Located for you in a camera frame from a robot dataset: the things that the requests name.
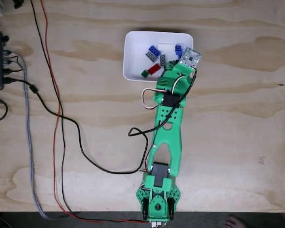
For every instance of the small black object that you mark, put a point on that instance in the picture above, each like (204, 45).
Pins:
(18, 3)

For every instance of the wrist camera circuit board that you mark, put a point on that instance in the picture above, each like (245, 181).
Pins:
(190, 58)

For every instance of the white plastic bin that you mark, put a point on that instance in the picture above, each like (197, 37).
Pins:
(137, 47)

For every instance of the blue two-by-four lego brick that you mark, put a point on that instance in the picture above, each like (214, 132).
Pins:
(154, 50)

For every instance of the person's foot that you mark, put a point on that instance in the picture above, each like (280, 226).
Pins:
(235, 223)

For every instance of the red lego brick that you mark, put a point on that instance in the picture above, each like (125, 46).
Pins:
(154, 69)

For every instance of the black round knob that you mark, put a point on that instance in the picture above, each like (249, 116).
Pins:
(5, 38)

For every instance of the blue two-by-two lego brick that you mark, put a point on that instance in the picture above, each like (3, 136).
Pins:
(178, 47)
(179, 52)

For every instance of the grey two-by-four lego brick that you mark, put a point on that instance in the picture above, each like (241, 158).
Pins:
(152, 56)
(163, 59)

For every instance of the green two-by-two lego brick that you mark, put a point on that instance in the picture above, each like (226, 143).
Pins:
(145, 73)

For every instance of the white long lego plate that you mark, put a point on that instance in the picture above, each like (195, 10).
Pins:
(165, 46)

